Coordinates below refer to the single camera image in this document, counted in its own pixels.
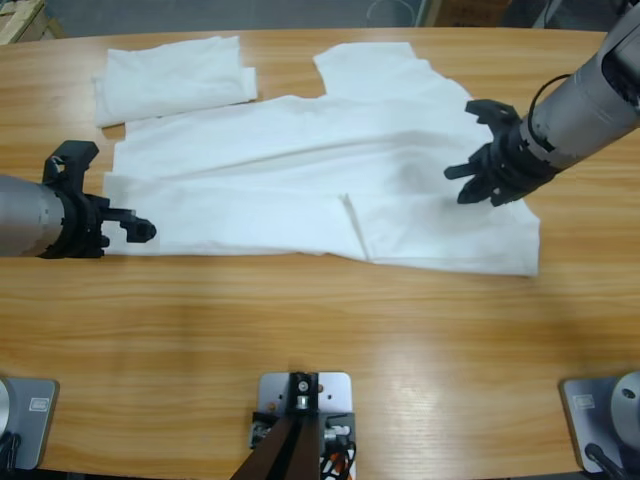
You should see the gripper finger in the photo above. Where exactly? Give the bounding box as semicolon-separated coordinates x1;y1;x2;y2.
122;222;158;246
102;207;151;226
457;178;497;205
443;160;490;180

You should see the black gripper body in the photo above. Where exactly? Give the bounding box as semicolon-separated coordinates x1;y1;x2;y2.
39;192;114;261
467;122;559;209

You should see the white t-shirt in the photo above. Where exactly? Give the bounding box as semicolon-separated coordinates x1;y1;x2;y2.
102;42;542;279

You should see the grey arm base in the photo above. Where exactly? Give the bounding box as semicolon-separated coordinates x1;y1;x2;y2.
558;370;640;475
0;377;60;471

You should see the folded white cloth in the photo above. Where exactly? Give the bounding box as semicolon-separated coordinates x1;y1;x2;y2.
92;34;259;129

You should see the cardboard box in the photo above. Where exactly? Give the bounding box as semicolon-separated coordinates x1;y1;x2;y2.
439;0;506;27

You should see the wooden crate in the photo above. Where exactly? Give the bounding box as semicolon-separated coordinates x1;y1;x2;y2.
0;0;66;45

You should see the orange clamp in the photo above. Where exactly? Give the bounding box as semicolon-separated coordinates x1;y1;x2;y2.
322;442;357;480

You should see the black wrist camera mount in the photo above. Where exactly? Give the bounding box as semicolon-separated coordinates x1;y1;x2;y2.
464;98;521;132
43;140;100;199

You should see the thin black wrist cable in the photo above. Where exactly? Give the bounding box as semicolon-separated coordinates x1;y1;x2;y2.
528;73;574;121

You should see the black base cable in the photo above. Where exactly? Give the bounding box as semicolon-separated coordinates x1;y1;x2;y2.
0;432;24;471
584;442;626;480

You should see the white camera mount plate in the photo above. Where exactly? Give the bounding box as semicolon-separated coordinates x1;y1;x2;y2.
257;372;357;480

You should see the dark camera post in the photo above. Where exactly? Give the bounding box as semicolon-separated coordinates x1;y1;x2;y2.
232;370;326;480

